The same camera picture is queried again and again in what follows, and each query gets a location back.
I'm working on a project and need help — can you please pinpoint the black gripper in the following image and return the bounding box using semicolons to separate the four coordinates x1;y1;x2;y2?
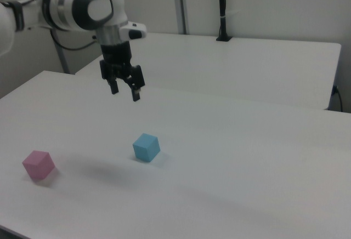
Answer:
99;41;146;103

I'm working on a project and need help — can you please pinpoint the blue cube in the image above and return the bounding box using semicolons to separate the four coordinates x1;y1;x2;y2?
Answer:
132;132;161;163

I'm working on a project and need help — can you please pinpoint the pink cube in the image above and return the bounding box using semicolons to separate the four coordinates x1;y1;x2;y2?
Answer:
21;150;56;180

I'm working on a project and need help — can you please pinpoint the white side table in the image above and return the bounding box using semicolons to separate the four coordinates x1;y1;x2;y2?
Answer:
75;31;342;111

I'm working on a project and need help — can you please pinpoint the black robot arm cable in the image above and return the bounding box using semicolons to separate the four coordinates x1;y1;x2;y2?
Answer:
50;29;99;51

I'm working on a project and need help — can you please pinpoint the grey metal frame post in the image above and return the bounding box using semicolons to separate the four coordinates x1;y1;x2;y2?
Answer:
172;0;190;35
31;0;70;75

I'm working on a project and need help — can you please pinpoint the black camera pole with base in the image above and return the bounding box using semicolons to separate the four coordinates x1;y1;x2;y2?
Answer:
216;0;234;43

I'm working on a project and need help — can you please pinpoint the black wall power cable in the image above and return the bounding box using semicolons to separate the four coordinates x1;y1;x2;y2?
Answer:
332;84;344;112

